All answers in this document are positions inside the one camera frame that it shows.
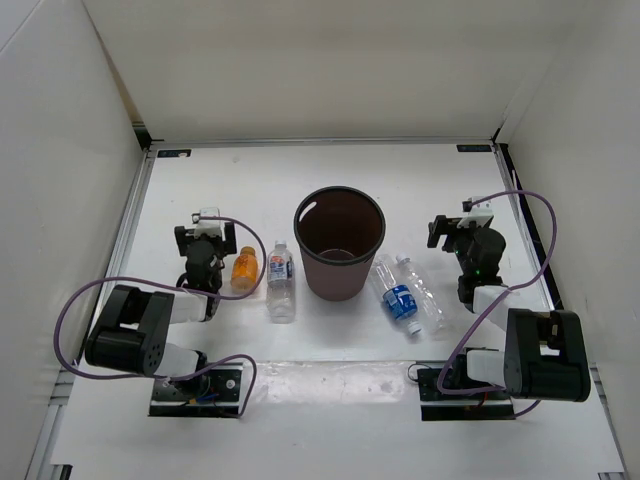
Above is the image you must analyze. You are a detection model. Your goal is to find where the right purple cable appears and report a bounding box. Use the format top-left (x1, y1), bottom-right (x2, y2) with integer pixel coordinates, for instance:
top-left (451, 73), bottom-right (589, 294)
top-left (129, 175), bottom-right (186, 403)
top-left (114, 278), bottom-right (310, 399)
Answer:
top-left (436, 190), bottom-right (558, 419)

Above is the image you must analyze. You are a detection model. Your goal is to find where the clear unlabeled plastic bottle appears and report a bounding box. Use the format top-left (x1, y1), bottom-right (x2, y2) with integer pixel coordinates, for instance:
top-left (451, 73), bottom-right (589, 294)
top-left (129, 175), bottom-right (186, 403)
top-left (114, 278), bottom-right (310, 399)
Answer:
top-left (395, 253), bottom-right (446, 334)

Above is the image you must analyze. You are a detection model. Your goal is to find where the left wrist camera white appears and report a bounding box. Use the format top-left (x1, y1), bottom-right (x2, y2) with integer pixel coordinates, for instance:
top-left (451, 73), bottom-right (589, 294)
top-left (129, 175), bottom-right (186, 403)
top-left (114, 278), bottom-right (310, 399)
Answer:
top-left (192, 207), bottom-right (223, 239)

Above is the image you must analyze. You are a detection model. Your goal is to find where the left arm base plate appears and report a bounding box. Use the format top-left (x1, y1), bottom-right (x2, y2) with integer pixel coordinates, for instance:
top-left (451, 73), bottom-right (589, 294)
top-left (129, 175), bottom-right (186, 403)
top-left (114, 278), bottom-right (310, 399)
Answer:
top-left (148, 362), bottom-right (243, 418)

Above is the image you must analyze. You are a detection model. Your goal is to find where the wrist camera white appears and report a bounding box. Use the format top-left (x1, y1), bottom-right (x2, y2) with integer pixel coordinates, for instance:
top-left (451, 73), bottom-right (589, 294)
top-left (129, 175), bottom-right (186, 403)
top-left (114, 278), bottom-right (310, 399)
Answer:
top-left (192, 207), bottom-right (223, 239)
top-left (457, 197), bottom-right (494, 229)

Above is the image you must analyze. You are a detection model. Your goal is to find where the blue corner sticker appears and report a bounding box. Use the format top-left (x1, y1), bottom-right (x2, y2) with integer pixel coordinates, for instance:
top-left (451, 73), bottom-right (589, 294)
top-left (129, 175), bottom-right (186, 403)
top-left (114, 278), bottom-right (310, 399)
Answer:
top-left (456, 144), bottom-right (493, 153)
top-left (156, 149), bottom-right (192, 158)

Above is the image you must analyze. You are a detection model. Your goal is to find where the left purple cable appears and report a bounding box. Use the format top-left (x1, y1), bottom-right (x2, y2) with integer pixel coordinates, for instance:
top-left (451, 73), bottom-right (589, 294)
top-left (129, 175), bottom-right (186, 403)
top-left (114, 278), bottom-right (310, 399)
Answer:
top-left (53, 214), bottom-right (267, 419)

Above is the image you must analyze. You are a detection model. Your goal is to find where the left blue corner sticker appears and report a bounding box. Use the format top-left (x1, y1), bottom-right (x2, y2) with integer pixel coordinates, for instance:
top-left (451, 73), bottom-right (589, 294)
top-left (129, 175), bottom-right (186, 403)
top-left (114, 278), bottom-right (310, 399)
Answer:
top-left (156, 149), bottom-right (192, 158)

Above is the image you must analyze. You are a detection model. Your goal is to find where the clear bottle orange blue label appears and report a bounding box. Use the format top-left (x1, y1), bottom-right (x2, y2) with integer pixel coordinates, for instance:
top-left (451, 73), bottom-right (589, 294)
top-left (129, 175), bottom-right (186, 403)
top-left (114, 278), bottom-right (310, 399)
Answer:
top-left (266, 240), bottom-right (295, 324)

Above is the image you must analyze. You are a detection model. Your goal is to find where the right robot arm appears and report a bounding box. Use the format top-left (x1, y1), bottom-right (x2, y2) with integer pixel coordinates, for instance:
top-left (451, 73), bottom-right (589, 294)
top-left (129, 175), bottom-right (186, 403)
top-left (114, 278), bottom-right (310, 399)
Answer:
top-left (427, 215), bottom-right (591, 402)

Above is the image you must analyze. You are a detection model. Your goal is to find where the right blue corner sticker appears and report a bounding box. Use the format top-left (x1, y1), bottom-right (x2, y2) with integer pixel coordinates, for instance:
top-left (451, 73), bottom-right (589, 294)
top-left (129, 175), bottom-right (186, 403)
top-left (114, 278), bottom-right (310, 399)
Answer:
top-left (456, 144), bottom-right (493, 153)

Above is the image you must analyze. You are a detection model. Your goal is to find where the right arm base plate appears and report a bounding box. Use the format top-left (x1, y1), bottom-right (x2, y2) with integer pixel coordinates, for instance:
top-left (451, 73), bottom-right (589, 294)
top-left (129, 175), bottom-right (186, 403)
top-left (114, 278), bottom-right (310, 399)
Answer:
top-left (407, 362), bottom-right (515, 422)

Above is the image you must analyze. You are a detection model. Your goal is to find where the purple cable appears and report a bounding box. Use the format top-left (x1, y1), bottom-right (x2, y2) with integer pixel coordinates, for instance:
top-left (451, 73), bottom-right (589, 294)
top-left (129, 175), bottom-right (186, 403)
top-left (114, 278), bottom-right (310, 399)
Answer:
top-left (53, 214), bottom-right (267, 419)
top-left (436, 190), bottom-right (558, 419)

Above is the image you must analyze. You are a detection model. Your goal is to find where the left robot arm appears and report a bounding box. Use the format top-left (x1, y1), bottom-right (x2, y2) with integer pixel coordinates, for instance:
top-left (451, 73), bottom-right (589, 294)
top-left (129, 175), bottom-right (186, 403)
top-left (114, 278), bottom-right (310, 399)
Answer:
top-left (85, 217), bottom-right (237, 400)

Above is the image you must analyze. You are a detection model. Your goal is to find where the orange juice bottle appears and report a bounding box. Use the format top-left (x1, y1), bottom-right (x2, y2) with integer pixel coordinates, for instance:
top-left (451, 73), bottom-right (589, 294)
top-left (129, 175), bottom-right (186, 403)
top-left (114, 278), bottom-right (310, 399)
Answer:
top-left (230, 246), bottom-right (259, 295)

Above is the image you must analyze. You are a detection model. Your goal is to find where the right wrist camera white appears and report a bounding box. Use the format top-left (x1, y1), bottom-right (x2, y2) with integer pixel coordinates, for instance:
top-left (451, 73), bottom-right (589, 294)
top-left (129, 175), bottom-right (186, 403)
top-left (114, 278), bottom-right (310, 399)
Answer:
top-left (457, 197), bottom-right (494, 229)

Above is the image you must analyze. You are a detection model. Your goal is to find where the brown plastic bin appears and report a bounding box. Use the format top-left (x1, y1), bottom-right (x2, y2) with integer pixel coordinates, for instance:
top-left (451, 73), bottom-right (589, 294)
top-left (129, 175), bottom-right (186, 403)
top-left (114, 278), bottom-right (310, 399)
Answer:
top-left (293, 186), bottom-right (386, 302)

